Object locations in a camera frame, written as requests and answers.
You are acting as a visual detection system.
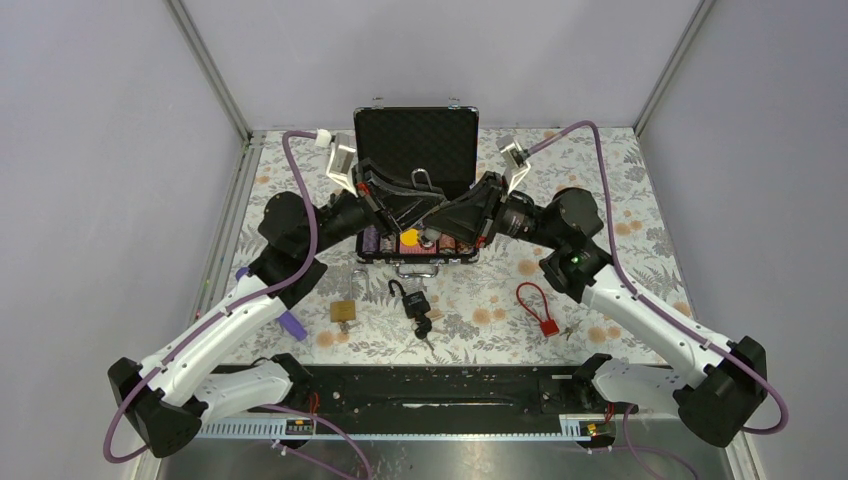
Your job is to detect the black padlock with keys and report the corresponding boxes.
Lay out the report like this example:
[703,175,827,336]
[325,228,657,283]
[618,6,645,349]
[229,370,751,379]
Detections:
[387,279,435,352]

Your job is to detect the floral tablecloth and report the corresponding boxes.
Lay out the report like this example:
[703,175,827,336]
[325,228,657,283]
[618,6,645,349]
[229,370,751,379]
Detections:
[227,128,692,365]

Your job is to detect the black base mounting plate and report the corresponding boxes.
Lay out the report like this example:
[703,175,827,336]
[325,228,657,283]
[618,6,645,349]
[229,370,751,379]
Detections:
[247,364,664,437]

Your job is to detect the silver keys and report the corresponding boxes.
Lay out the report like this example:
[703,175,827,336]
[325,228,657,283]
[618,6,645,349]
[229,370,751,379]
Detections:
[561,320,584,341]

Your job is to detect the small brass padlock astronaut keychain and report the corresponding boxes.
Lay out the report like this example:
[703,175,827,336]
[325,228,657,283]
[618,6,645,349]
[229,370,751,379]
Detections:
[410,168,446,248]

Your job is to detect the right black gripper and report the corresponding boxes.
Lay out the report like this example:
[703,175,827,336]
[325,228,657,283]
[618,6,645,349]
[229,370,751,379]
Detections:
[423,171,564,250]

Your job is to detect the red cable lock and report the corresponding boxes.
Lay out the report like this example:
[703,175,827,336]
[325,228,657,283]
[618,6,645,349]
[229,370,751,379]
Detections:
[515,282,561,338]

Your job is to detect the black poker chip case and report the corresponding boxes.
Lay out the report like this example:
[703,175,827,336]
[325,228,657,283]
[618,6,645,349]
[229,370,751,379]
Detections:
[353,105,479,278]

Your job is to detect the brass padlock long shackle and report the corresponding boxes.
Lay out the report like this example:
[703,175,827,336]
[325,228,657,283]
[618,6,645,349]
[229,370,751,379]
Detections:
[330,268,372,334]

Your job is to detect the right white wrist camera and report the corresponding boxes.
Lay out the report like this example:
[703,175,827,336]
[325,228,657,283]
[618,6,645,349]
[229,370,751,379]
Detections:
[496,135,531,194]

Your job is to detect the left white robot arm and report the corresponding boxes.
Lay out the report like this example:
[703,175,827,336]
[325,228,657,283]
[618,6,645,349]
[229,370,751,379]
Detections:
[103,160,447,463]

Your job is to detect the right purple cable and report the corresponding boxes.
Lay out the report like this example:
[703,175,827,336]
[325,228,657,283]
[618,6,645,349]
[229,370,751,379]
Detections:
[526,120,791,436]

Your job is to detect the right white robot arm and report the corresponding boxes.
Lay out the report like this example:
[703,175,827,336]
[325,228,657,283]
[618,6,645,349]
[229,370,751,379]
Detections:
[423,173,767,447]

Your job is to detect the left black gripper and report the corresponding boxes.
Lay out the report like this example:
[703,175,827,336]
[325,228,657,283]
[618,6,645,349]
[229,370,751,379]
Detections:
[304,159,448,256]

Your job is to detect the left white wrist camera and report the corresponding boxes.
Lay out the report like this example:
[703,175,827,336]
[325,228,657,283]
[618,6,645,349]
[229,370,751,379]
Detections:
[325,133,357,194]

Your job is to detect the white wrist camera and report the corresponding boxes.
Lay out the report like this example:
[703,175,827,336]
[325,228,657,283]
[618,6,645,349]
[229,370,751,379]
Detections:
[325,133,357,194]
[496,135,531,194]

